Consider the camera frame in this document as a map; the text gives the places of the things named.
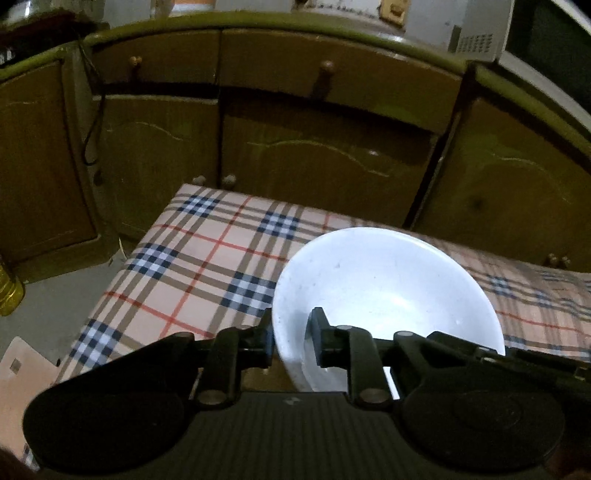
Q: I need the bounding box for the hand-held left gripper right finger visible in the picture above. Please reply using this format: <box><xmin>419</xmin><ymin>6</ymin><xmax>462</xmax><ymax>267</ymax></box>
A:
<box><xmin>307</xmin><ymin>307</ymin><xmax>472</xmax><ymax>409</ymax></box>

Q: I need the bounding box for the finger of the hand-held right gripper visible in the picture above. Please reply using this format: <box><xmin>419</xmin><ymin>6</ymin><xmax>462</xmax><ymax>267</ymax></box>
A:
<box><xmin>427</xmin><ymin>331</ymin><xmax>509</xmax><ymax>363</ymax></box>

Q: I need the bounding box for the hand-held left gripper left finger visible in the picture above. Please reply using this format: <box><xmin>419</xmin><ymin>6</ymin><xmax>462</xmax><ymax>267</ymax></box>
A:
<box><xmin>124</xmin><ymin>309</ymin><xmax>278</xmax><ymax>407</ymax></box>

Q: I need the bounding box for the small white ceramic bowl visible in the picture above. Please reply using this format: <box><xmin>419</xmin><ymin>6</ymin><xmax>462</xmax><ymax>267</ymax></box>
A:
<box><xmin>271</xmin><ymin>227</ymin><xmax>505</xmax><ymax>393</ymax></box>

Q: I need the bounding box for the plaid tablecloth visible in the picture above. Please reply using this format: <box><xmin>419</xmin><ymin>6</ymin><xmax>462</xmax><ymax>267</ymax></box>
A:
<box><xmin>55</xmin><ymin>183</ymin><xmax>591</xmax><ymax>393</ymax></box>

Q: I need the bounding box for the wooden kitchen cabinet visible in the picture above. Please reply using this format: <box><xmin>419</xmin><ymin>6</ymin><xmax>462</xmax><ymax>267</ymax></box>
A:
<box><xmin>0</xmin><ymin>9</ymin><xmax>591</xmax><ymax>287</ymax></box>

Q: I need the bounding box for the cardboard sheet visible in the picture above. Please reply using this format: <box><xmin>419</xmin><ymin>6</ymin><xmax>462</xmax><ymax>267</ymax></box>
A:
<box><xmin>0</xmin><ymin>336</ymin><xmax>61</xmax><ymax>418</ymax></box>

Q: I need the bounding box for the plastic oil bottle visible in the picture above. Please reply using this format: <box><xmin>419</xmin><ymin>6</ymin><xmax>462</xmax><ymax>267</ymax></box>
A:
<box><xmin>0</xmin><ymin>263</ymin><xmax>25</xmax><ymax>318</ymax></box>

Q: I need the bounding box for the white microwave oven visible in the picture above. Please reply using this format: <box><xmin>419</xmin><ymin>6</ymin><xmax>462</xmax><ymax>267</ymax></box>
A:
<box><xmin>445</xmin><ymin>0</ymin><xmax>591</xmax><ymax>93</ymax></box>

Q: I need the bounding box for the black stove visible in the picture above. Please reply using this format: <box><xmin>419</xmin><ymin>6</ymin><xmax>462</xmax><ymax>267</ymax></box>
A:
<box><xmin>0</xmin><ymin>13</ymin><xmax>88</xmax><ymax>70</ymax></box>

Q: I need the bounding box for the black cable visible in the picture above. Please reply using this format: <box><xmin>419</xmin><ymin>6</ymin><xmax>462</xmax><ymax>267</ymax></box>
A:
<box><xmin>78</xmin><ymin>34</ymin><xmax>106</xmax><ymax>166</ymax></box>

